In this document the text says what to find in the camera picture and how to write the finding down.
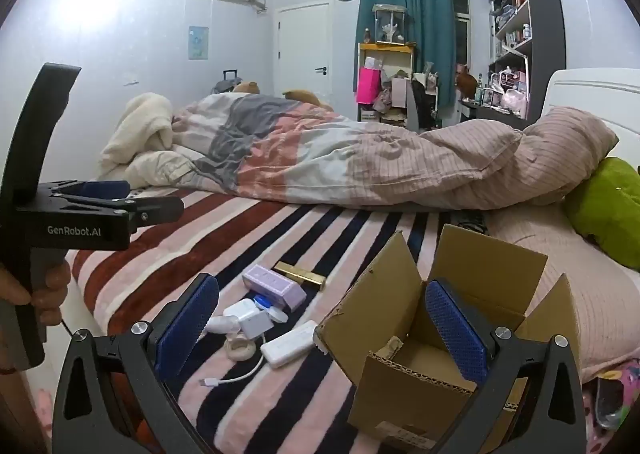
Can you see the brown round object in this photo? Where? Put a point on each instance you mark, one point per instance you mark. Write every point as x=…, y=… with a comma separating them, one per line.
x=467, y=80

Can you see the pale wall poster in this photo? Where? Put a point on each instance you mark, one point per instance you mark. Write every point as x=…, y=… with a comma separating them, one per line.
x=198, y=42

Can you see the white teal contact lens case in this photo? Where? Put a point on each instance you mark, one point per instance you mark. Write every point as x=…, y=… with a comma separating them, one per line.
x=278, y=316

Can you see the green pillow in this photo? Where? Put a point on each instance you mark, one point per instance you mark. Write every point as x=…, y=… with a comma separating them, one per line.
x=610, y=204

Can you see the dark suitcase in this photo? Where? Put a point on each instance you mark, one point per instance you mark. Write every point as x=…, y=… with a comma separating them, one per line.
x=222, y=86

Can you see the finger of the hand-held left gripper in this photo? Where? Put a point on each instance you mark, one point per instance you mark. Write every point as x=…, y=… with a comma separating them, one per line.
x=107, y=189
x=157, y=210

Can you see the person's left forearm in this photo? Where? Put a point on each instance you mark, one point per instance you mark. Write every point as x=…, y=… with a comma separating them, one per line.
x=15, y=409

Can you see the dark shiny flat object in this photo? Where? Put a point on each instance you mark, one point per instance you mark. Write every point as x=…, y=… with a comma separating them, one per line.
x=612, y=401

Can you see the white door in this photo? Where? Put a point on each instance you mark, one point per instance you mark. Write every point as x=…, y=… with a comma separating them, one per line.
x=300, y=49

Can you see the person's left hand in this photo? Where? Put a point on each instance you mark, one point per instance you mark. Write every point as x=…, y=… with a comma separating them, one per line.
x=52, y=291

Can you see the dark desk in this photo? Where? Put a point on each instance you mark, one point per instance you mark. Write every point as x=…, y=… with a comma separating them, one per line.
x=492, y=113

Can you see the brown cardboard box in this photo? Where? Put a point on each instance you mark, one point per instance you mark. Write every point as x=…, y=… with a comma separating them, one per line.
x=400, y=284

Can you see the pink floral cloth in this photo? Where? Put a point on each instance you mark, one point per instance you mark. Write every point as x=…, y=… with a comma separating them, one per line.
x=627, y=374

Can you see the pink desk organizer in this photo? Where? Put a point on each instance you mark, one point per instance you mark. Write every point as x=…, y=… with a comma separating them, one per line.
x=512, y=94

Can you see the purple rectangular box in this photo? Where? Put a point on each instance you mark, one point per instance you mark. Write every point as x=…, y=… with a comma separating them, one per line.
x=272, y=284

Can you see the glass display case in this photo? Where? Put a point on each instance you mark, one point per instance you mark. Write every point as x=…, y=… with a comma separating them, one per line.
x=389, y=24

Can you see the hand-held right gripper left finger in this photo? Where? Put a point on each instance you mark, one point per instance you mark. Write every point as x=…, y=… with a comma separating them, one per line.
x=184, y=331

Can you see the white headboard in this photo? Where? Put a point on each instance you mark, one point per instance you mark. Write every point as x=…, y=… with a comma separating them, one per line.
x=590, y=89

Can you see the black jacket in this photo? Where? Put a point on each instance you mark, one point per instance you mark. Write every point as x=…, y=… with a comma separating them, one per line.
x=417, y=104

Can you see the bright pink bag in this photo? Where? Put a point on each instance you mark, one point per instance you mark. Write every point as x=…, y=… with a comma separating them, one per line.
x=367, y=87

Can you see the striped plush blanket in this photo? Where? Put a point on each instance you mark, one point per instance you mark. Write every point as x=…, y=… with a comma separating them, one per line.
x=175, y=244

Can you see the pink grey patchwork duvet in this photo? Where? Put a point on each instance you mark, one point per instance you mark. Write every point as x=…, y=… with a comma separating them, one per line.
x=350, y=169

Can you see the yellow shelf unit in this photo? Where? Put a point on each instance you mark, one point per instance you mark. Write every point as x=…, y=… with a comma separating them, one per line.
x=387, y=48

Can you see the white handheld device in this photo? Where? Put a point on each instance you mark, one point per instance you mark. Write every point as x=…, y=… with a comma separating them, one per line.
x=220, y=324

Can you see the teal curtain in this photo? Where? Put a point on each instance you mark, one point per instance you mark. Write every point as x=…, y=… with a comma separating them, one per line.
x=425, y=34

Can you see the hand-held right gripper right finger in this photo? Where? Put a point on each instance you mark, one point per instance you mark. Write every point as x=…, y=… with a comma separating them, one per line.
x=452, y=334

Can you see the pink quilted bedsheet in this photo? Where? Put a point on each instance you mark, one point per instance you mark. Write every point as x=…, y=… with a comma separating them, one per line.
x=590, y=294

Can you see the white charger adapter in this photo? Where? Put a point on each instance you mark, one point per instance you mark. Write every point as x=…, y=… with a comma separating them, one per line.
x=247, y=318

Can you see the brown plush toy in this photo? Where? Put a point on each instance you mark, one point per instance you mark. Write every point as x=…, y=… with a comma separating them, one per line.
x=247, y=88
x=305, y=97

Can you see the pale pink paper bag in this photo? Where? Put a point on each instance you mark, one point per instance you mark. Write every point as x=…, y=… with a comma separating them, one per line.
x=400, y=92

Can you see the gold rectangular box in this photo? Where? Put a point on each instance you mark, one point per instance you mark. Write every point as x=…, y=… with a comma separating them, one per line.
x=300, y=274

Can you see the white power bank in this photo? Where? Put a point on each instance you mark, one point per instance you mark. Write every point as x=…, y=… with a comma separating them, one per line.
x=290, y=344

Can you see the cream fleece blanket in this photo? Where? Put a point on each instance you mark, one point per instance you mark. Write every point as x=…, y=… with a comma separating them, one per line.
x=140, y=134

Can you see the dark tall bookshelf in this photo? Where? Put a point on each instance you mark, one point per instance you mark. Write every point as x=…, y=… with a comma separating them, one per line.
x=545, y=34

